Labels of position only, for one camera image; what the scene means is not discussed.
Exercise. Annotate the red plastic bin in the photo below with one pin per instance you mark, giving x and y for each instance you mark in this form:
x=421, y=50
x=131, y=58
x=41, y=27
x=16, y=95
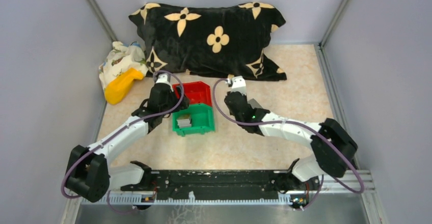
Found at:
x=198, y=92

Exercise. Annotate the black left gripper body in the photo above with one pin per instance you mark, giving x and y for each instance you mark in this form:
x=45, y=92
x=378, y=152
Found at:
x=173, y=103

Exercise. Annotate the black floral pillow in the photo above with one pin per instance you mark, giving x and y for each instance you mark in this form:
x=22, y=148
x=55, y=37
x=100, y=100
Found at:
x=210, y=42

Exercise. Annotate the aluminium frame rail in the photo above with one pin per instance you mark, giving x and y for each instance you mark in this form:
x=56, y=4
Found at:
x=327, y=186

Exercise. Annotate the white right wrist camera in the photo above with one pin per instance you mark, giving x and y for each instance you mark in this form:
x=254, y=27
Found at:
x=237, y=84

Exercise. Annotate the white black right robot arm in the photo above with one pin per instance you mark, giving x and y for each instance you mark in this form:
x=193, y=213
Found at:
x=332, y=147

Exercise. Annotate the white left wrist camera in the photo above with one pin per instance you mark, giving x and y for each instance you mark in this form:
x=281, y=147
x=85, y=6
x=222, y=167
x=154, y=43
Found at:
x=163, y=78

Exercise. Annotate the yellow and white cloth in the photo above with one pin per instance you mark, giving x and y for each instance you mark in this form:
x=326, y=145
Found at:
x=123, y=65

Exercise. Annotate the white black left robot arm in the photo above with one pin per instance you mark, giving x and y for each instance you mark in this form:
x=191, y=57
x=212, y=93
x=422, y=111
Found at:
x=89, y=174

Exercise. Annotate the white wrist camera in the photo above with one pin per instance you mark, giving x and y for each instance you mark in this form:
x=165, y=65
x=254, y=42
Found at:
x=163, y=78
x=237, y=84

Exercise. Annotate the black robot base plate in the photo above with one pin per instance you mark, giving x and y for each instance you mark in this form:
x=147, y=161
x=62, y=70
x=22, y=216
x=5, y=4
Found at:
x=224, y=187

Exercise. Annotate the green plastic bin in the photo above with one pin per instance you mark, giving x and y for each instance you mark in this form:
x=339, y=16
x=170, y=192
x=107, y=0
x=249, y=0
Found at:
x=201, y=117

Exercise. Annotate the stack of cards in bin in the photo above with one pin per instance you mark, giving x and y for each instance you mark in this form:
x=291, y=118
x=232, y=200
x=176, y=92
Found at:
x=184, y=121

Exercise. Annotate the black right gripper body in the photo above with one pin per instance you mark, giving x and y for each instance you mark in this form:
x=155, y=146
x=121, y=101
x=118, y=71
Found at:
x=239, y=119

